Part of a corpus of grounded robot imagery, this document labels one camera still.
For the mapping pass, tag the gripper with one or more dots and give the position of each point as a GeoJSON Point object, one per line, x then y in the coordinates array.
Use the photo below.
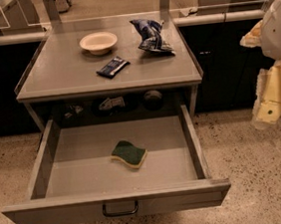
{"type": "Point", "coordinates": [277, 32]}

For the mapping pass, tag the green and yellow sponge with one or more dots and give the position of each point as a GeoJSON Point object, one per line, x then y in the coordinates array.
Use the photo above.
{"type": "Point", "coordinates": [128, 154]}

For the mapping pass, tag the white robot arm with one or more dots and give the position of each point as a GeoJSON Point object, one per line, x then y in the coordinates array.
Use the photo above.
{"type": "Point", "coordinates": [266, 34]}

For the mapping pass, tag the grey counter cabinet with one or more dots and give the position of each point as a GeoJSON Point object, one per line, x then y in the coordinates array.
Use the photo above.
{"type": "Point", "coordinates": [63, 71]}

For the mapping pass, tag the grey open top drawer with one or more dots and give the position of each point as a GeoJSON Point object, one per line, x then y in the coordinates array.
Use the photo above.
{"type": "Point", "coordinates": [74, 174]}

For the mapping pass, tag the blue chip bag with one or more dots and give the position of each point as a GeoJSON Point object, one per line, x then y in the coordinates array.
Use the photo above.
{"type": "Point", "coordinates": [151, 39]}

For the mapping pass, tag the dark blue snack packet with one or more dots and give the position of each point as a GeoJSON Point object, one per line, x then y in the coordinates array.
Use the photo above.
{"type": "Point", "coordinates": [112, 67]}

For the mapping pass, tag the white bowl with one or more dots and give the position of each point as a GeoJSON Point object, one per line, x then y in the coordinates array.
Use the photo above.
{"type": "Point", "coordinates": [98, 43]}

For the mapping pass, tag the black drawer handle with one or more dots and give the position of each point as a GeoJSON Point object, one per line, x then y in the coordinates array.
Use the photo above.
{"type": "Point", "coordinates": [120, 209]}

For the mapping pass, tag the white horizontal rail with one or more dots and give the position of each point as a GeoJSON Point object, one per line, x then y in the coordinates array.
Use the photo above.
{"type": "Point", "coordinates": [180, 22]}

